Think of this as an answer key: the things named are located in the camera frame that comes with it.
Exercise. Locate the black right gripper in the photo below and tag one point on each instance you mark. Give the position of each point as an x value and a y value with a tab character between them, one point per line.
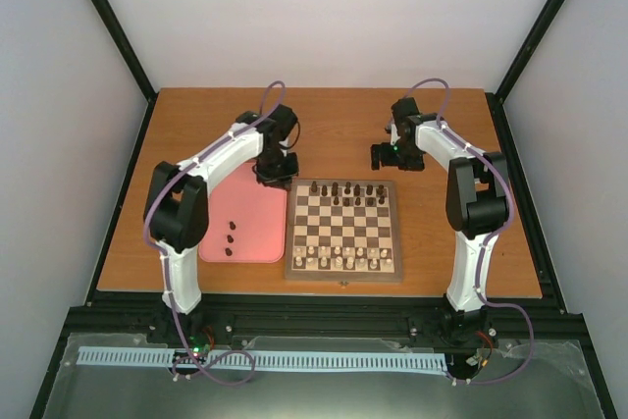
415	164

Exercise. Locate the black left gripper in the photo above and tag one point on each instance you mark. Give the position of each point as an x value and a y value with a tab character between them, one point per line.
279	182

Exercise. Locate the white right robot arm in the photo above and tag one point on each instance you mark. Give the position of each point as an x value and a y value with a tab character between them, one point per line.
477	198

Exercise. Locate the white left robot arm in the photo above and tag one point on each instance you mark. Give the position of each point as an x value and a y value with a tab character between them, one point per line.
176	214

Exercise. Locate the wooden chess board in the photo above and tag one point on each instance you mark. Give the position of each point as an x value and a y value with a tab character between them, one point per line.
313	220

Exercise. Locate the pink plastic tray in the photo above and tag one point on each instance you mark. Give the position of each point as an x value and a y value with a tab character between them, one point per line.
260	215

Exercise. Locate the black aluminium frame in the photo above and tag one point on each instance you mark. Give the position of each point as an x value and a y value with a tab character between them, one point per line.
316	316

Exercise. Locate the light blue cable duct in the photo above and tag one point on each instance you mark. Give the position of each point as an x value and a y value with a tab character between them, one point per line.
266	360

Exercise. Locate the grey metal base plate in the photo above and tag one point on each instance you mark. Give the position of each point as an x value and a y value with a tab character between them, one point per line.
547	380

